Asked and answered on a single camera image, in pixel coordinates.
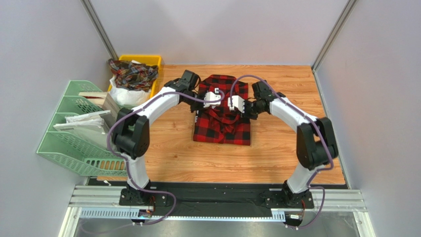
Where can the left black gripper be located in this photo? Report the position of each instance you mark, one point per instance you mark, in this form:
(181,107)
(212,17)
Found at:
(200,107)

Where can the red black plaid shirt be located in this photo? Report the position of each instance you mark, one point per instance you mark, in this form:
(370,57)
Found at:
(220,124)

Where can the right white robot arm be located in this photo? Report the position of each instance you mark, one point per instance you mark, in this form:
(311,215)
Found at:
(316,146)

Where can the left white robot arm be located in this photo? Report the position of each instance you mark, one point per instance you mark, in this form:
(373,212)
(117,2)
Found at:
(131,132)

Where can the yellow plastic bin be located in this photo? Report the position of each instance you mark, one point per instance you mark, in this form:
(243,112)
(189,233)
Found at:
(149,60)

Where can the white cloth in bin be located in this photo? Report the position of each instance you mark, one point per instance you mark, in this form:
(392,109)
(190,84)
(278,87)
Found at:
(125,97)

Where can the multicolour plaid shirt in bin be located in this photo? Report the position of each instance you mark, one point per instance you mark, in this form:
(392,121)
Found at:
(133,76)

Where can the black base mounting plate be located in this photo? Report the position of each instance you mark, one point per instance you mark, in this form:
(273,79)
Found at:
(213,199)

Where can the brown book in rack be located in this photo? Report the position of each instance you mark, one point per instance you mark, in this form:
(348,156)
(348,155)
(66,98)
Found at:
(101,99)

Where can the papers in file rack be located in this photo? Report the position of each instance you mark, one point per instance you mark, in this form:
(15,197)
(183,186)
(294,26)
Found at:
(92,127)

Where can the green plastic file rack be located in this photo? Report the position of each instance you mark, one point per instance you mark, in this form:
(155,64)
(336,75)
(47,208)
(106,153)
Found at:
(71,152)

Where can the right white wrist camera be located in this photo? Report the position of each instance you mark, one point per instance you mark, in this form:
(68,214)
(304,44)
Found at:
(236,103)

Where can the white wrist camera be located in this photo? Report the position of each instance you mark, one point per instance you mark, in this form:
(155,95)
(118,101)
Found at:
(236,103)
(212,100)

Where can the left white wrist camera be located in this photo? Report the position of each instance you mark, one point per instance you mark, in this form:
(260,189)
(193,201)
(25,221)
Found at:
(212,100)

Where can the aluminium rail frame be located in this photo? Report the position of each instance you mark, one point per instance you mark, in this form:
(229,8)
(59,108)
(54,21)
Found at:
(93,211)

